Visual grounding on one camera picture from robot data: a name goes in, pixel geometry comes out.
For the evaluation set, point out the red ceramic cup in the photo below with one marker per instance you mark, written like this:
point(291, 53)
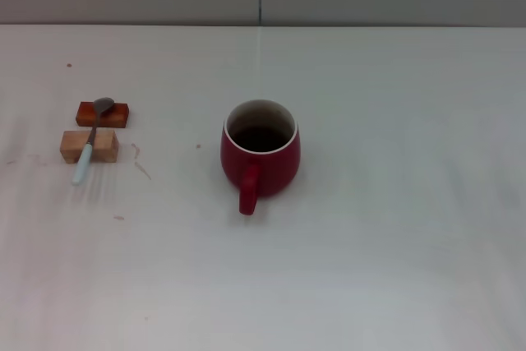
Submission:
point(263, 166)

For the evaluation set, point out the dark reddish wooden block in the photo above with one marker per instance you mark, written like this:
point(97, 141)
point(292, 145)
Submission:
point(117, 114)

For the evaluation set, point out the light wooden block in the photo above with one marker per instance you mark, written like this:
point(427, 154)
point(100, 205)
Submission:
point(104, 143)

